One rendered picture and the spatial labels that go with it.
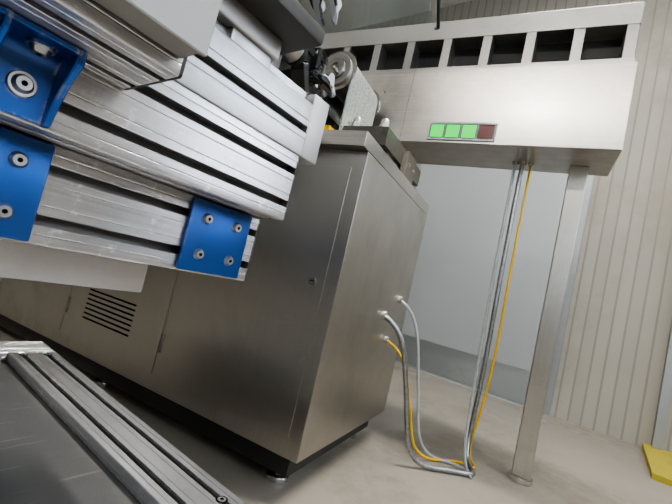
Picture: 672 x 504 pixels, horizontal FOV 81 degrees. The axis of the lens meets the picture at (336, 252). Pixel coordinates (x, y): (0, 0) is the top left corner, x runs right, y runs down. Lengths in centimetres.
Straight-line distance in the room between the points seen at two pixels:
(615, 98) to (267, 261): 123
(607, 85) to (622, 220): 161
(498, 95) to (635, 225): 172
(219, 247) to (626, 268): 280
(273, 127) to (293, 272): 55
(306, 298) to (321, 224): 19
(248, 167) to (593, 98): 134
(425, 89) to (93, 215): 146
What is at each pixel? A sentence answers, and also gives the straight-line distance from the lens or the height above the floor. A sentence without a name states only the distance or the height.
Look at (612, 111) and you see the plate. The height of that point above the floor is 127.
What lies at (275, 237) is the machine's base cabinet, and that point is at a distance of 104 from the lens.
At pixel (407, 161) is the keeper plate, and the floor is 98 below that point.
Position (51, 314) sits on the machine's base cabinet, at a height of 18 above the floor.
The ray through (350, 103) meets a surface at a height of 115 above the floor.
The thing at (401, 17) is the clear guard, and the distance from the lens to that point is 197.
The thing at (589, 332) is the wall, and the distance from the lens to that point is 304.
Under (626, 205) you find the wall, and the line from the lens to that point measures 316.
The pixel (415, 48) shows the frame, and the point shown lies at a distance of 187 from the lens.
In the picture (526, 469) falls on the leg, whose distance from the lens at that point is 166.
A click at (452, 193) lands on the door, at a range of 334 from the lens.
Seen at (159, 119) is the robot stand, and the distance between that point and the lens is 42.
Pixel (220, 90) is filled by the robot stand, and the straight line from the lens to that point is 46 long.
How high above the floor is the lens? 53
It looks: 4 degrees up
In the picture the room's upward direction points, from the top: 13 degrees clockwise
